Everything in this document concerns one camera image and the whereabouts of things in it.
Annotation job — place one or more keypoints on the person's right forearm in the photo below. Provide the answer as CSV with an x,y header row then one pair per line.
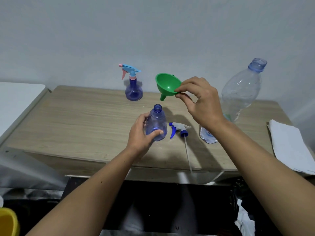
x,y
265,179

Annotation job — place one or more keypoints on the yellow plastic bucket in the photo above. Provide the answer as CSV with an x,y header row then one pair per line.
x,y
7,223

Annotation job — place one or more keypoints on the white side table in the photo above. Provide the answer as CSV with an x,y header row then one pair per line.
x,y
17,105

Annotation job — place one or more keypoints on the blue spray bottle body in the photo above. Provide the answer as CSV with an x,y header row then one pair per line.
x,y
156,122

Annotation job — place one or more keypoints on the person's left forearm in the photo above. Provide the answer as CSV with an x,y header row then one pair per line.
x,y
86,199

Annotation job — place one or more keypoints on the green plastic funnel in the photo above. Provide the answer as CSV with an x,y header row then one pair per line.
x,y
167,83

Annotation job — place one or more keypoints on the person's right hand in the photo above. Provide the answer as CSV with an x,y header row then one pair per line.
x,y
208,105

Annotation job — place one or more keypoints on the stack of white paper sheets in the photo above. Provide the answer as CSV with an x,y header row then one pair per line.
x,y
290,147

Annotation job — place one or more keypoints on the black trash bin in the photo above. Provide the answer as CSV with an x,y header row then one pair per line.
x,y
237,191

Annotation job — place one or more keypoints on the crumpled white paper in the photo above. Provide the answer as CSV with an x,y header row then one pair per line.
x,y
244,223

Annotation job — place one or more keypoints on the white blue trigger sprayer head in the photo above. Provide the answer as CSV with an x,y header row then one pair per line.
x,y
180,125

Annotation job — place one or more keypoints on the clear plastic water bottle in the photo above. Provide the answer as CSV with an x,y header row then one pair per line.
x,y
242,88

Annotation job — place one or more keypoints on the round blue spray bottle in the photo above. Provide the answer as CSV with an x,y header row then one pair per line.
x,y
134,92

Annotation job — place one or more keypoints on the person's left hand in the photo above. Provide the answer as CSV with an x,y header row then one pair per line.
x,y
137,142

